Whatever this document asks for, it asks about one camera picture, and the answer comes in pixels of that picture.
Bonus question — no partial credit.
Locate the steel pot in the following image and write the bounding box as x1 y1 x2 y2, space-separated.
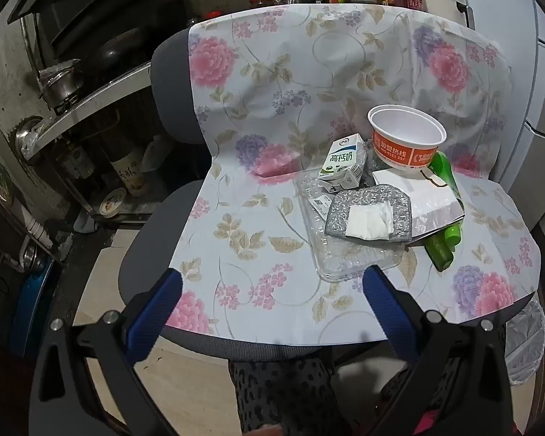
37 59 85 110

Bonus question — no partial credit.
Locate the black wok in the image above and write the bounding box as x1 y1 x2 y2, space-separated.
79 27 153 76

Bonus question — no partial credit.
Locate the white tissue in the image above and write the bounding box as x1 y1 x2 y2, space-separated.
345 203 393 240

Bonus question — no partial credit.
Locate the green white milk carton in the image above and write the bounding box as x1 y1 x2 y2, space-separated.
318 133 368 193

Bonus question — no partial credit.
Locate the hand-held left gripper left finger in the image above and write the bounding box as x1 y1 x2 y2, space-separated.
27 267 185 436

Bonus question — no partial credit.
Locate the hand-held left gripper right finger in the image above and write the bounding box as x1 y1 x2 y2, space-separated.
362 264 514 436

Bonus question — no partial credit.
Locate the steel stove counter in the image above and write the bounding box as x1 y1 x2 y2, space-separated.
25 61 153 161

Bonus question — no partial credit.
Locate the clear plastic tray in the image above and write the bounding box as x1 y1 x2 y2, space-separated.
296 168 405 282

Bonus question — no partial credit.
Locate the large bottle with white label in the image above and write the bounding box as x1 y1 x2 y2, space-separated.
110 146 147 197

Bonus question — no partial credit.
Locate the white paper bag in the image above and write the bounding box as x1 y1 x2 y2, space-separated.
372 168 466 243

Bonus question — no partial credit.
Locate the white drain pipe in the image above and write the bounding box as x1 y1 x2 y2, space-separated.
13 197 53 248

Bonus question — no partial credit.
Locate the translucent plastic jug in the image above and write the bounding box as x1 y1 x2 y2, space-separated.
142 138 175 174

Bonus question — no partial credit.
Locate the green plastic bottle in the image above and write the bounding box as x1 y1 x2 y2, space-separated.
424 151 464 273

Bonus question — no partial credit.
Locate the orange white paper bowl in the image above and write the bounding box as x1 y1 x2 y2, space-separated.
368 104 447 174

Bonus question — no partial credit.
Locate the silver glitter pouch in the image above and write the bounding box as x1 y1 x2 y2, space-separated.
324 183 412 242

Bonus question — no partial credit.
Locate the trash bin with plastic liner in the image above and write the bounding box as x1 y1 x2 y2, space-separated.
504 297 545 387

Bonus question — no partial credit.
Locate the grey office chair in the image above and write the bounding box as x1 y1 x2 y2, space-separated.
118 27 543 368

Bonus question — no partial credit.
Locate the silver refrigerator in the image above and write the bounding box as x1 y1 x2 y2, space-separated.
461 0 545 237

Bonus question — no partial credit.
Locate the person's left leg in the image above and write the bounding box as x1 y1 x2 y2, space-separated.
228 356 346 436

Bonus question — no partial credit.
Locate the blue container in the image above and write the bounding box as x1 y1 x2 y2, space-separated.
10 254 55 357

